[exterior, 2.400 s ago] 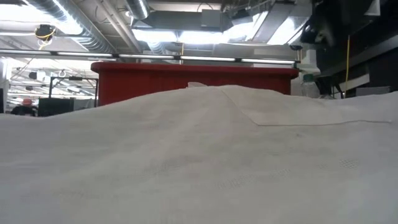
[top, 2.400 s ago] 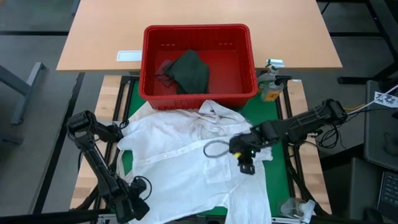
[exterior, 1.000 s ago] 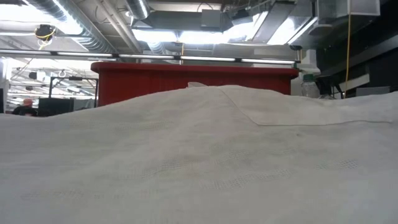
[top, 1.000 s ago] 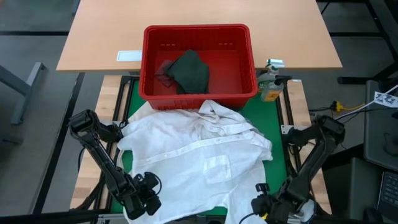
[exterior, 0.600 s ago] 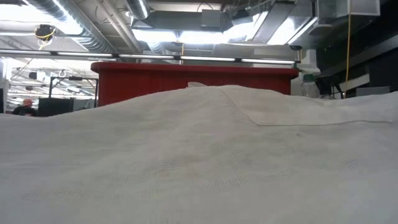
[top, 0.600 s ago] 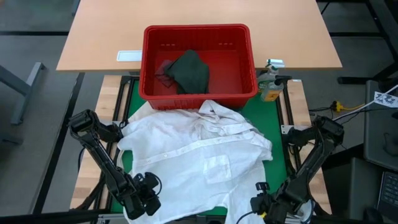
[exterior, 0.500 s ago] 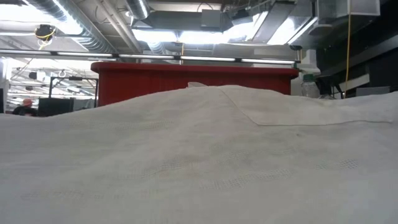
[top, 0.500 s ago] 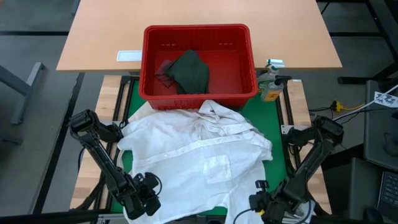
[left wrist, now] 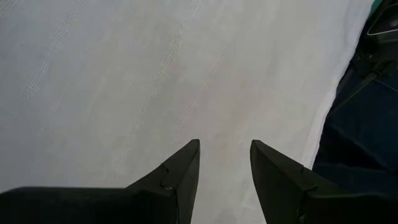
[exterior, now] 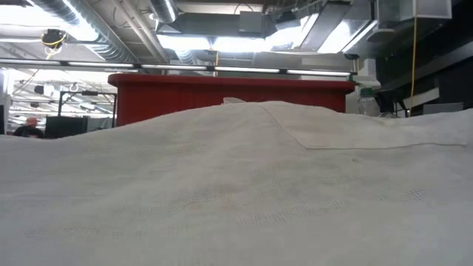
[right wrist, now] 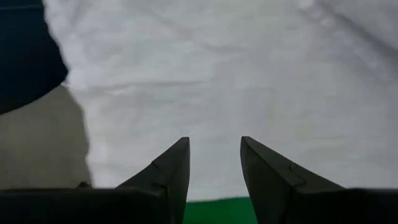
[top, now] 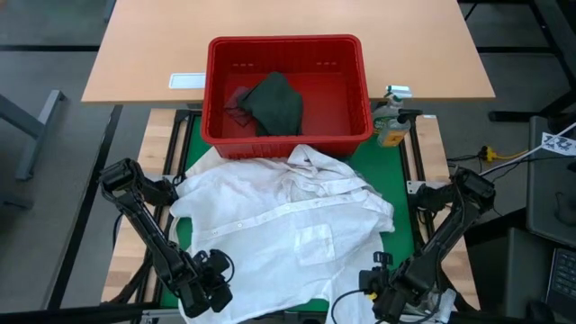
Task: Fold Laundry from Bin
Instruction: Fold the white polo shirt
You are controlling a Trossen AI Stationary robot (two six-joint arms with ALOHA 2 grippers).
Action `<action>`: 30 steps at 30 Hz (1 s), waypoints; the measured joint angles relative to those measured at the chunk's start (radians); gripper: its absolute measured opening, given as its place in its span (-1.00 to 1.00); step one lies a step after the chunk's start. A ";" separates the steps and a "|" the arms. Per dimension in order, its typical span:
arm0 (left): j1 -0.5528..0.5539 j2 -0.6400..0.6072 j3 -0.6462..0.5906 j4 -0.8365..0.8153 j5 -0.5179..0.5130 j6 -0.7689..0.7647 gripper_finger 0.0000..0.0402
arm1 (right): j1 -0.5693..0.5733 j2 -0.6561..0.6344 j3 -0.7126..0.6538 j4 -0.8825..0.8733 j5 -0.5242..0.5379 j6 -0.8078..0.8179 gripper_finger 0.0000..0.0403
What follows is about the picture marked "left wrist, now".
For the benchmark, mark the green work mat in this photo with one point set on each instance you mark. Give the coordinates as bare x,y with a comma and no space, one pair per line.
374,5

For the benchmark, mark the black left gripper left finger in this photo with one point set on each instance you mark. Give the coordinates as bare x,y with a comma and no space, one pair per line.
124,205

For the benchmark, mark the white garment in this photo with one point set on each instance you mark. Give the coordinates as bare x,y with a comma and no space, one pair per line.
155,77

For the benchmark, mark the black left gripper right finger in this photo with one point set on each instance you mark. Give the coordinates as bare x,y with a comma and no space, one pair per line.
311,205

